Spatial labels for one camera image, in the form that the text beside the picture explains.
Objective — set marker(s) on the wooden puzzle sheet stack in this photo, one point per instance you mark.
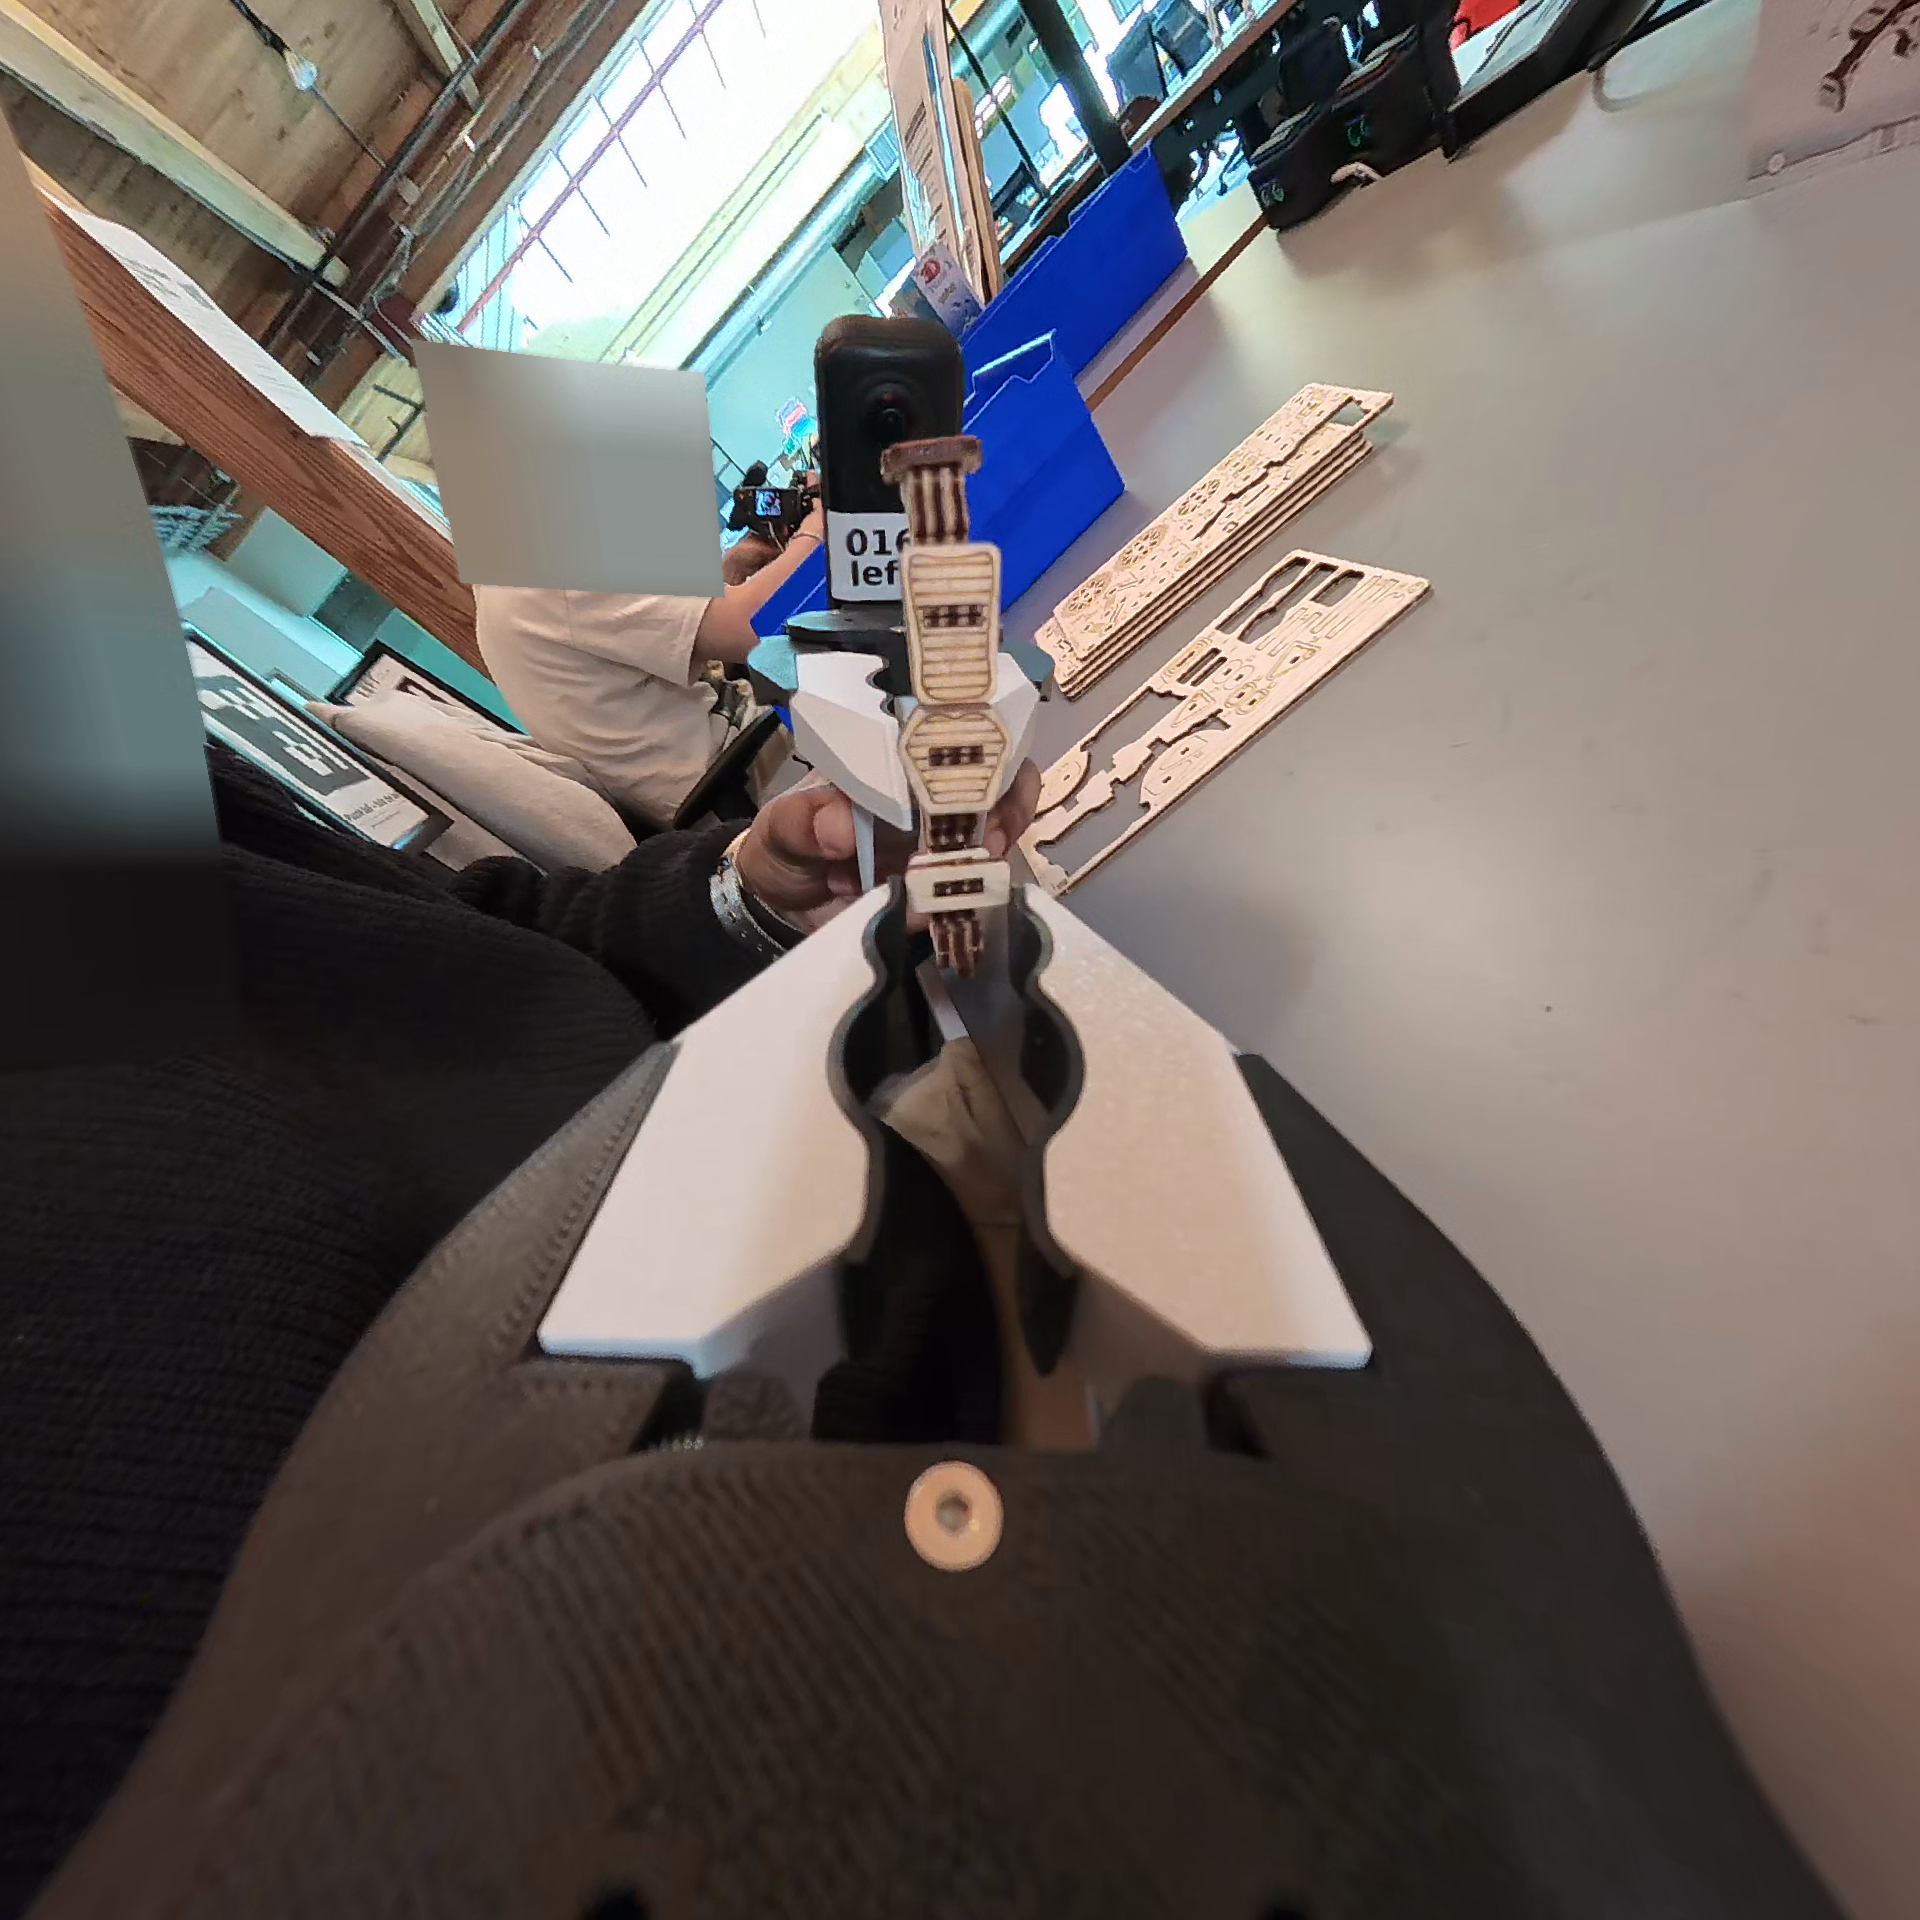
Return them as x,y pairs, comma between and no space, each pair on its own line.
1214,524

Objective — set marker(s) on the person's left forearm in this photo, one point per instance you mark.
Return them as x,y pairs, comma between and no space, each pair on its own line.
601,931

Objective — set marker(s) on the black handheld camera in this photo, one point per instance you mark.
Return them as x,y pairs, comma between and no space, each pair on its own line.
768,503

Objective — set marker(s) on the black office chair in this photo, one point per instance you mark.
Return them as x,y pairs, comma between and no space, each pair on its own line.
729,765

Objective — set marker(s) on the blue plastic bin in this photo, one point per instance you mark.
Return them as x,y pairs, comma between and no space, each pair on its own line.
1050,465
1111,224

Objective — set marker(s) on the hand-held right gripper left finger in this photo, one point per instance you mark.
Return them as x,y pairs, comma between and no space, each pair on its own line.
721,1170

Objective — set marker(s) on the silver wristwatch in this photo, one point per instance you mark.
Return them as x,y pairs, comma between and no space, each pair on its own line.
742,909

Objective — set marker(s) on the person's left hand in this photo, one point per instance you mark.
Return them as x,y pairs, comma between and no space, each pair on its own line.
810,863

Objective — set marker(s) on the wooden puzzle model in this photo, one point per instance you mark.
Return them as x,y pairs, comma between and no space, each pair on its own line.
952,645

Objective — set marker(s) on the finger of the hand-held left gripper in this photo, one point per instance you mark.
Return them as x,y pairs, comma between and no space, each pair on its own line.
849,743
1021,721

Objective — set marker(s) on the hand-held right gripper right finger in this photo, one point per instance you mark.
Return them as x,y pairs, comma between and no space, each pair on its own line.
1184,1185

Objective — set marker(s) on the framed black-white marker poster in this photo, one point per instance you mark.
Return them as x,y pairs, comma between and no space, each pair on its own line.
428,686
301,743

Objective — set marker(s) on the white standing banner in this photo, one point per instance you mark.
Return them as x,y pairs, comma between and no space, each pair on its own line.
930,135

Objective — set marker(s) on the punched-out wooden puzzle sheet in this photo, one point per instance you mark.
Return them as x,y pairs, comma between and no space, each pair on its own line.
1231,691

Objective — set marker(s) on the black carry case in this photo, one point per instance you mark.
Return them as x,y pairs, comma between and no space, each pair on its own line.
1531,68
1350,151

